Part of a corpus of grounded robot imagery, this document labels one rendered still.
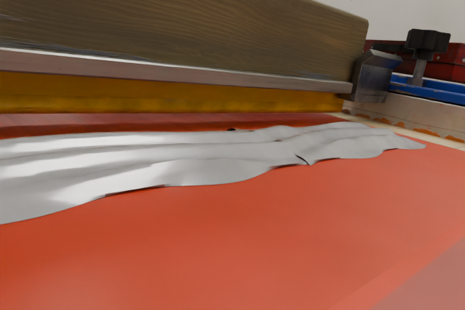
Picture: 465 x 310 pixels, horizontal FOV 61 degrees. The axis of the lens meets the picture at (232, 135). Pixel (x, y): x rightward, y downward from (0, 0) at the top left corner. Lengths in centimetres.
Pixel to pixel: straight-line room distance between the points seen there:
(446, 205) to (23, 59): 20
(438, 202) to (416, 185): 2
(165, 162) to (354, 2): 242
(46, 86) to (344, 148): 18
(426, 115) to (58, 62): 36
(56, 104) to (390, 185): 18
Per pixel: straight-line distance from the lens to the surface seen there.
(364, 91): 42
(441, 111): 45
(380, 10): 247
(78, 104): 24
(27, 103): 23
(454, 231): 18
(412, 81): 48
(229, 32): 28
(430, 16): 235
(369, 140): 30
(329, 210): 16
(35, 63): 20
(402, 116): 47
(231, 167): 18
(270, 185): 17
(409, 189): 22
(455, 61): 108
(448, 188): 24
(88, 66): 21
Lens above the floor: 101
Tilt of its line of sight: 12 degrees down
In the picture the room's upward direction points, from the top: 9 degrees clockwise
